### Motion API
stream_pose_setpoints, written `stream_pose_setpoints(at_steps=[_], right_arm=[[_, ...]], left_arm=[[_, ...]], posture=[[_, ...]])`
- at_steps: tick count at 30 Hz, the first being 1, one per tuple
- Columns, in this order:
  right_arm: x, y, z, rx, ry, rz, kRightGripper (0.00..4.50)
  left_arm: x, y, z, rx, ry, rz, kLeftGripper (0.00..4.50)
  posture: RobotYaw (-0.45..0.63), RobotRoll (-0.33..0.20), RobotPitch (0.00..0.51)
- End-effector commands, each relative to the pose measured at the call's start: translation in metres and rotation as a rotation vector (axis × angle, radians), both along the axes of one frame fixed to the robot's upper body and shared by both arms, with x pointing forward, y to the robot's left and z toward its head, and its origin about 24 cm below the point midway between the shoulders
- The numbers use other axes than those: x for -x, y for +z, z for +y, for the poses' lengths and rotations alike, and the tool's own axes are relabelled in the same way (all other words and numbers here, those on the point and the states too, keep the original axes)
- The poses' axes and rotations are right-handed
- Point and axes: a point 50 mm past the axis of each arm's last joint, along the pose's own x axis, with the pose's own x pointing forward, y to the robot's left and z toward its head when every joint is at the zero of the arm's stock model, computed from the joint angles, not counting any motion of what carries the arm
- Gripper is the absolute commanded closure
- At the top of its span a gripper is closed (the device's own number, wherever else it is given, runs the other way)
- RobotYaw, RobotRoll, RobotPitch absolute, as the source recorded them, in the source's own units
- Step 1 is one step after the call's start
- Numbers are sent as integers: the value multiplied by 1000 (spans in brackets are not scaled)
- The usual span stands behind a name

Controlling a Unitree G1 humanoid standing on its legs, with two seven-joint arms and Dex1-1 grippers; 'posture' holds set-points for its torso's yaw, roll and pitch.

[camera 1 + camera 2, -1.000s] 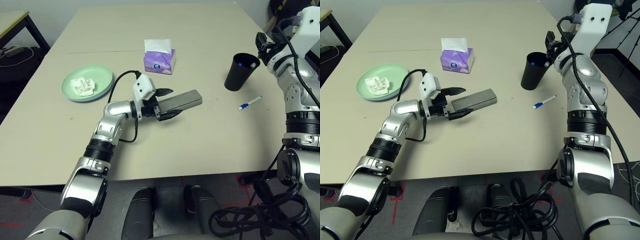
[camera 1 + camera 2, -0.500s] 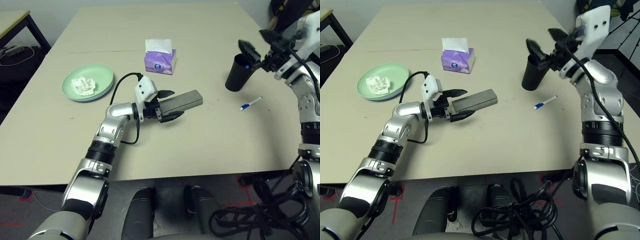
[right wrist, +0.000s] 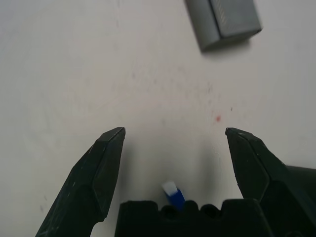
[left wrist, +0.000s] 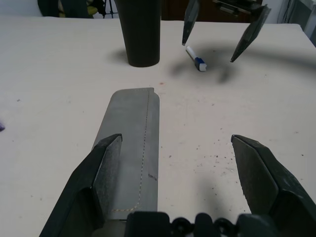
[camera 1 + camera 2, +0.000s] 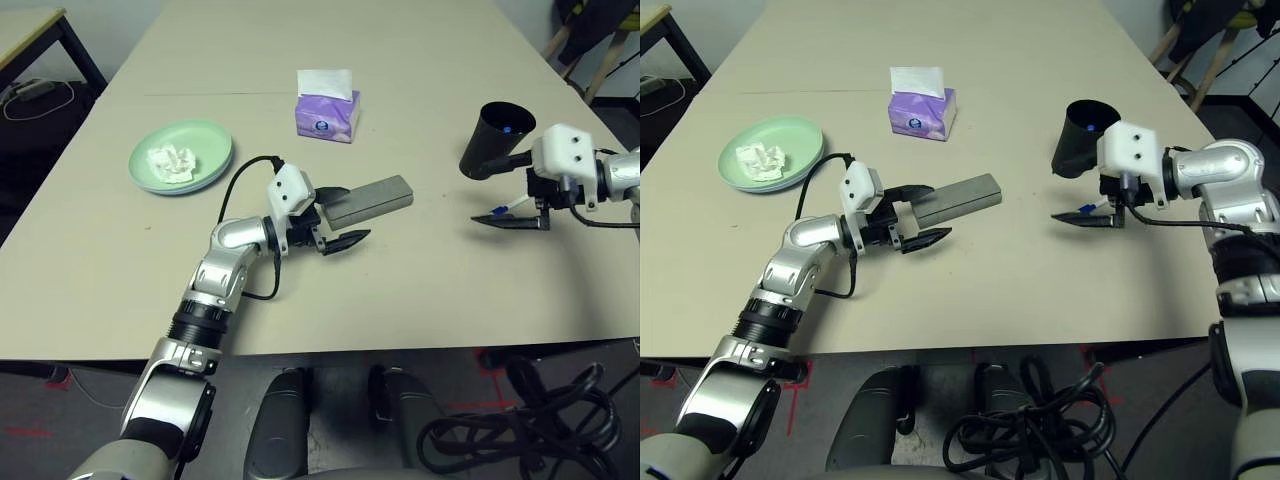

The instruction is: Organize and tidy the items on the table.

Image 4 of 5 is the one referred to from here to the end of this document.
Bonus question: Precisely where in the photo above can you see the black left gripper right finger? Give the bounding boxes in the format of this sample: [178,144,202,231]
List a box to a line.
[231,134,316,237]

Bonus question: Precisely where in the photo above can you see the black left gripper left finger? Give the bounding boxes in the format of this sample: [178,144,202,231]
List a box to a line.
[39,133,123,237]

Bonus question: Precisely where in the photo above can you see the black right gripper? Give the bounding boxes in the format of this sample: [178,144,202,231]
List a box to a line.
[182,0,272,63]

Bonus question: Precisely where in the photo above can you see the white marker blue band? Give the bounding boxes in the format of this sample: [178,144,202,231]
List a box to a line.
[185,45,207,73]

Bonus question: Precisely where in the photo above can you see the grey glasses case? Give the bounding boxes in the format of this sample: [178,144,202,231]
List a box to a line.
[91,87,161,220]

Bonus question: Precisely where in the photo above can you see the black plastic cup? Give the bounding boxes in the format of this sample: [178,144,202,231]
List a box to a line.
[116,0,162,68]

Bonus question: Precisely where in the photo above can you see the black backpack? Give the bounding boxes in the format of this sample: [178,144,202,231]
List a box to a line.
[37,0,119,19]

